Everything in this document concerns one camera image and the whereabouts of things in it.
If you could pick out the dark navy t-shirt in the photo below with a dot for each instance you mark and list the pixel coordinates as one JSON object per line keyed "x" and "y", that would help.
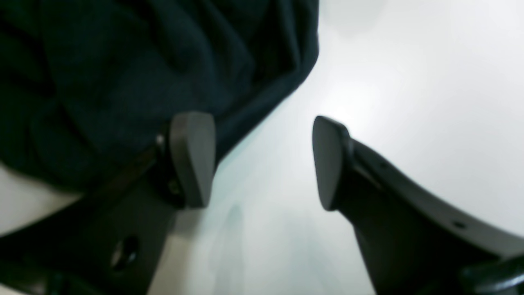
{"x": 86, "y": 85}

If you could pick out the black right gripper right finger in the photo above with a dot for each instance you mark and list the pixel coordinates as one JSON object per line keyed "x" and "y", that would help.
{"x": 412, "y": 242}

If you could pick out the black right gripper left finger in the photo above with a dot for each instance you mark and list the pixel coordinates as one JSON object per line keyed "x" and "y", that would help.
{"x": 111, "y": 240}

